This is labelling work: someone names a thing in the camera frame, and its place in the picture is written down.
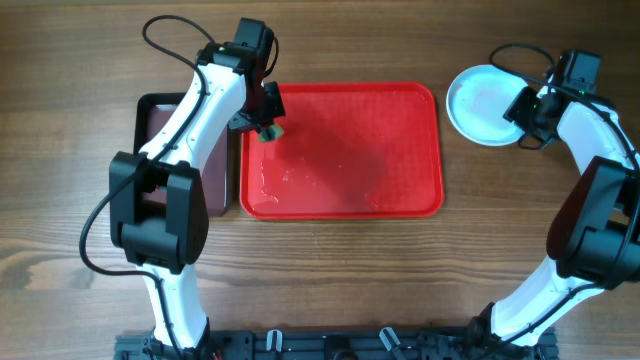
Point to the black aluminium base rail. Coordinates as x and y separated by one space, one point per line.
415 344

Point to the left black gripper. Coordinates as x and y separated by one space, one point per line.
244 121

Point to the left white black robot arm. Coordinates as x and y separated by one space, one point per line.
158 212

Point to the light blue plate top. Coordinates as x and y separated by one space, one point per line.
476 102

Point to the green yellow sponge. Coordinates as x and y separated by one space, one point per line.
270 133

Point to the black tray brown inside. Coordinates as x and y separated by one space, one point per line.
153 112

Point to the red plastic tray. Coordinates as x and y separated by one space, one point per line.
349 151

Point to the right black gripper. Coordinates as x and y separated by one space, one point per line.
520 110

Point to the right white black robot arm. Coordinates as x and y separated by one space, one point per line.
593 242

